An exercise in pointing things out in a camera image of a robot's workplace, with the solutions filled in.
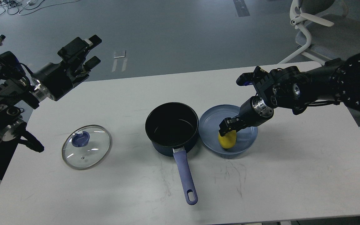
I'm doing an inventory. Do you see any blue round plate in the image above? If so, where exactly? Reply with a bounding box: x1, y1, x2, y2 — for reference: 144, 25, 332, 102
199, 104, 258, 159

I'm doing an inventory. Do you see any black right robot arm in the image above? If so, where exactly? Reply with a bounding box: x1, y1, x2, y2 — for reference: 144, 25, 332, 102
218, 53, 360, 137

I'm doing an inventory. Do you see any yellow potato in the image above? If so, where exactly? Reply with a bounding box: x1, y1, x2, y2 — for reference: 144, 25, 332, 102
218, 131, 237, 149

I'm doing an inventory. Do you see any dark blue saucepan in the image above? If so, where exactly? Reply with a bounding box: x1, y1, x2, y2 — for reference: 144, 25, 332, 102
145, 102, 199, 205

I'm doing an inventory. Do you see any white grey office chair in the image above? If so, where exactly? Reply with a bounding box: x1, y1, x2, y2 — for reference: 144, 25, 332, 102
280, 0, 360, 65

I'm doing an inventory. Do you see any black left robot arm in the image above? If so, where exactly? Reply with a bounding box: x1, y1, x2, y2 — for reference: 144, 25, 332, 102
0, 34, 102, 153

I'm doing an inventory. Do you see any glass pot lid blue knob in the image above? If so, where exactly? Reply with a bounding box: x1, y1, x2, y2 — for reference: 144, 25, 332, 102
62, 124, 112, 170

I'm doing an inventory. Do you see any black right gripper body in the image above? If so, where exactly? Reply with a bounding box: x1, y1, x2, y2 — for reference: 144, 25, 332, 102
235, 96, 274, 128

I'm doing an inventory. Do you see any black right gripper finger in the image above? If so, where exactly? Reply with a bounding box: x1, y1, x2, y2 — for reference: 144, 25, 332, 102
222, 117, 246, 132
219, 122, 230, 137

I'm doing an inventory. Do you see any cable bundle on floor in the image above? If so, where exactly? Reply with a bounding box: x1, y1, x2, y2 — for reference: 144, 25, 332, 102
0, 0, 82, 20

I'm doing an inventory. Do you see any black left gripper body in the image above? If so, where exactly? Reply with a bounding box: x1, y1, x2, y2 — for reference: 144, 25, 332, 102
32, 62, 77, 101

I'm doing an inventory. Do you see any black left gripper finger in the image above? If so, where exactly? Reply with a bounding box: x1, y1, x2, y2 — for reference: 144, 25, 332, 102
72, 56, 101, 83
57, 35, 102, 67

